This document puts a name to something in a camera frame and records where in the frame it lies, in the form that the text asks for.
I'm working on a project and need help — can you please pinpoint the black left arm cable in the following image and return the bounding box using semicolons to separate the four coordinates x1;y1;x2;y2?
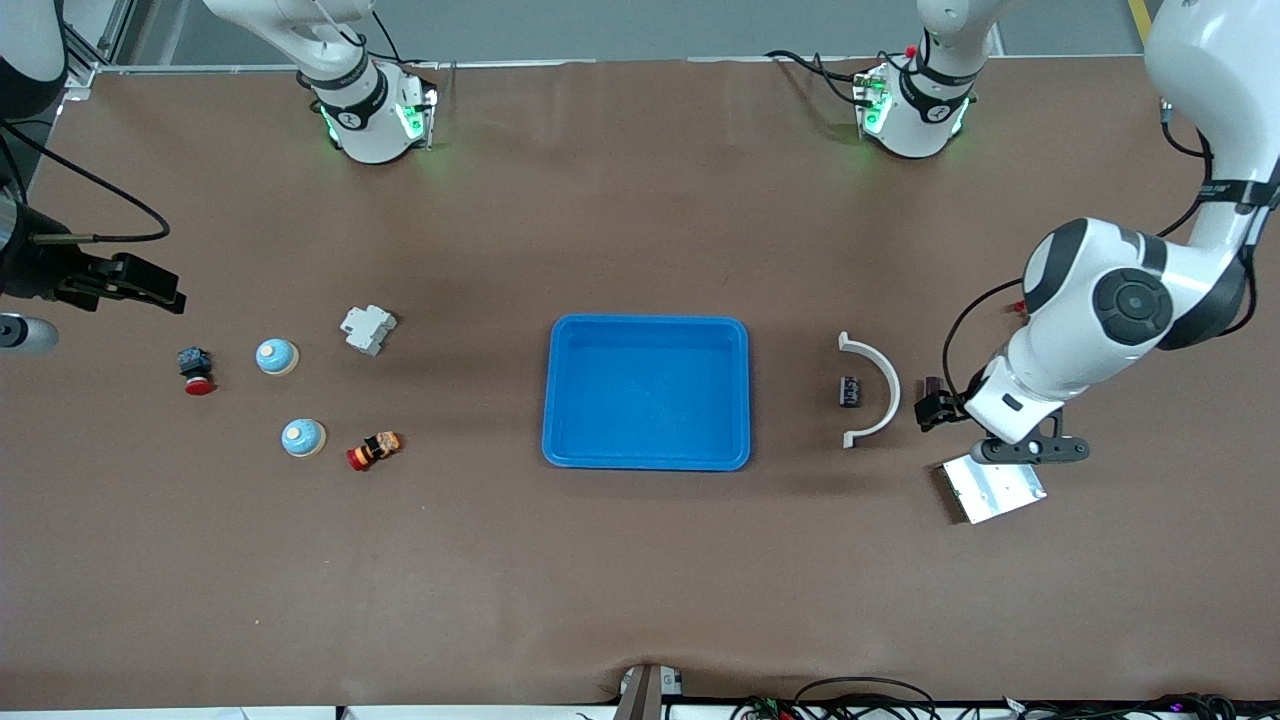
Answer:
942;278;1026;401

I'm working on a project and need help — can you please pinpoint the red button with black block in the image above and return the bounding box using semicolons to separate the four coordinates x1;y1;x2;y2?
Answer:
176;346;216;397

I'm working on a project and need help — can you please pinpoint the blue plastic tray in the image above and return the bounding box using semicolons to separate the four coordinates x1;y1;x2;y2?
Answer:
541;314;752;473

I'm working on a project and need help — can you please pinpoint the silver metal plate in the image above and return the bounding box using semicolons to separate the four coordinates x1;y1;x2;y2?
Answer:
932;455;1049;526

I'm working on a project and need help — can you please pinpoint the black base cable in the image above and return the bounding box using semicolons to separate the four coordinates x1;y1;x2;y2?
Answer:
368;8;436;71
765;48;871;106

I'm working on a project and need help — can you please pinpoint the brown table cover mat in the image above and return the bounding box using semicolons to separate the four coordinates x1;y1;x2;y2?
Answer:
0;55;1280;713

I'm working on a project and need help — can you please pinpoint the aluminium frame profile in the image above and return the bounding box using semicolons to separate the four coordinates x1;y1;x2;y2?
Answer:
62;0;138;101

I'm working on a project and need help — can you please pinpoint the black cable bundle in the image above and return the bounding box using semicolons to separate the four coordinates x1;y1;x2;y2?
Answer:
730;677;1280;720

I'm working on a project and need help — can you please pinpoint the white curved plastic arc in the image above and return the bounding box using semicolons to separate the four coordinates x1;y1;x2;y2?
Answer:
837;331;903;449

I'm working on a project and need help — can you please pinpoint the red button with orange body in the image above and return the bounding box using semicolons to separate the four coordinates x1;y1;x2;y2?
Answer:
346;430;404;473

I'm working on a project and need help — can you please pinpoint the white circuit breaker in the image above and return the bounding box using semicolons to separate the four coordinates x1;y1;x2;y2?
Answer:
339;304;399;357

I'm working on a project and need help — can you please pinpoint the grey metal table bracket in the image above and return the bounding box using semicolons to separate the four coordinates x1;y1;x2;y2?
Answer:
615;663;686;720

